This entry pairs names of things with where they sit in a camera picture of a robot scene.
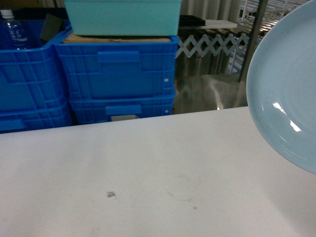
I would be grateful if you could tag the blue crate top middle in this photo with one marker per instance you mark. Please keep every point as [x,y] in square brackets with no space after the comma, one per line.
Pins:
[31,79]

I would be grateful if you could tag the black flat panel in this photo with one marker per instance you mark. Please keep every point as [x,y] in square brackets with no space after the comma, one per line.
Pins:
[51,27]

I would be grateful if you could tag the blue crate bottom right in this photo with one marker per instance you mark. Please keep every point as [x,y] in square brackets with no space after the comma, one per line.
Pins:
[104,110]

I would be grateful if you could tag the blue crate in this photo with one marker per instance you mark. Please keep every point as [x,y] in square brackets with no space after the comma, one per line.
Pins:
[31,79]
[120,69]
[36,119]
[104,110]

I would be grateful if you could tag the teal plastic bin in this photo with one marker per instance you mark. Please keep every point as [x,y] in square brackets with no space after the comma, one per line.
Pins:
[158,18]

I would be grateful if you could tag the clear water bottle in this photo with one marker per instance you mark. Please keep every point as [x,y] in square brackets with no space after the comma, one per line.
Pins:
[16,35]

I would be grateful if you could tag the brown cardboard sheet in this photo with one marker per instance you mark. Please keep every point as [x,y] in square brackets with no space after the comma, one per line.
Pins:
[72,38]

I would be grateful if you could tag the blue crate top right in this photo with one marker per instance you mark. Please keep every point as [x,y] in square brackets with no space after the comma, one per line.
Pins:
[120,69]

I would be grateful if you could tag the white folding lattice gate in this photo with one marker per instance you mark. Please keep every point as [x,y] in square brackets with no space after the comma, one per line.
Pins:
[200,47]

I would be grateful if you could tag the light blue round tray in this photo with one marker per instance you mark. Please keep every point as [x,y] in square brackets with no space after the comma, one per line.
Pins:
[281,87]

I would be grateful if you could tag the blue crate bottom middle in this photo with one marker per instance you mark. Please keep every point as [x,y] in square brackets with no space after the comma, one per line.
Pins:
[36,119]

